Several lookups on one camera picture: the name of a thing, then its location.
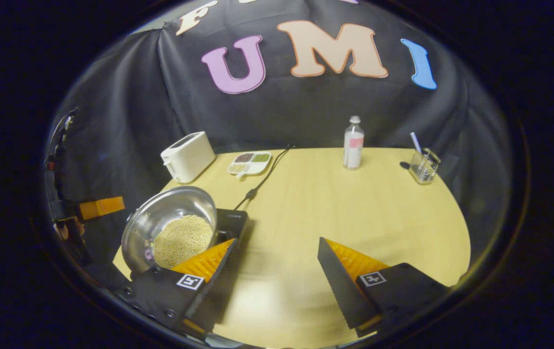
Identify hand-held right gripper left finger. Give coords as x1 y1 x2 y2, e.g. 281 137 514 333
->
112 238 239 337

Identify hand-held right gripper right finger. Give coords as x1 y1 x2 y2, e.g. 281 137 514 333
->
317 238 452 337

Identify steel pot with black handle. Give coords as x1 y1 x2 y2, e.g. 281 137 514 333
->
121 186 219 274

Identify yellow soybeans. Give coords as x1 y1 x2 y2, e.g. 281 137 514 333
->
153 215 214 269

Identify black induction cooktop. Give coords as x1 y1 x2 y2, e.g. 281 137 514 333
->
214 208 249 248

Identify white toaster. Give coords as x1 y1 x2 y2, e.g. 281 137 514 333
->
160 131 216 184

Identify white divided dish of beans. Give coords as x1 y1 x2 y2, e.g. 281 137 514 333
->
227 151 272 179

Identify clear bottle with pink label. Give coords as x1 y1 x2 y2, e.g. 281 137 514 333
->
343 115 365 170

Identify clear glass cup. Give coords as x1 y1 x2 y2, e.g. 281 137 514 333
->
409 148 441 185

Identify black power cable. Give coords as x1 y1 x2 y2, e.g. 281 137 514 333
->
233 144 297 211

